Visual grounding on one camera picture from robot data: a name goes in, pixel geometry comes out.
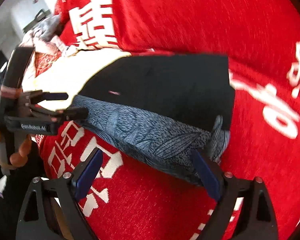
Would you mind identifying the blue grey patterned pants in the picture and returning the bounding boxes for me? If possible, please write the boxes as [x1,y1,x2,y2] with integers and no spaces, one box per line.
[71,95,230,185]

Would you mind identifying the black pants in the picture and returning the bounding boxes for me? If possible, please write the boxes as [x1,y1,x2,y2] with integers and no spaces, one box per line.
[79,54,235,131]

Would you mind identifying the person's left hand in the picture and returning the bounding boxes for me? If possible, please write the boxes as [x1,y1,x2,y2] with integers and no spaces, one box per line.
[0,135,32,170]

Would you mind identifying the cream orange blanket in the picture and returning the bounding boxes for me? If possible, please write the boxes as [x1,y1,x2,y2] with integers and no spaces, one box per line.
[22,48,131,111]

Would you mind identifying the pile of light clothes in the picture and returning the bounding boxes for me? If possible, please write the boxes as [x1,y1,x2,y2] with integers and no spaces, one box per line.
[18,14,79,77]

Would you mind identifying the red bedspread white characters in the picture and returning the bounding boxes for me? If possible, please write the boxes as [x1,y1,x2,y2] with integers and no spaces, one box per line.
[38,0,300,239]

